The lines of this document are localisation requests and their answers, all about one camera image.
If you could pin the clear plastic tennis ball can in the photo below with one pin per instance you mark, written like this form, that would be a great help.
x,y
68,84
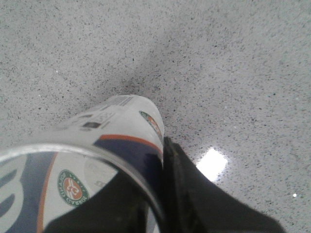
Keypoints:
x,y
63,168

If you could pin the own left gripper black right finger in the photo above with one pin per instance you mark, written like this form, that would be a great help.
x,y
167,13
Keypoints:
x,y
193,204

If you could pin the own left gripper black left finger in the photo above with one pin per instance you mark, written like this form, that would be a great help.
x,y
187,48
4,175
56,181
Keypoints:
x,y
120,207

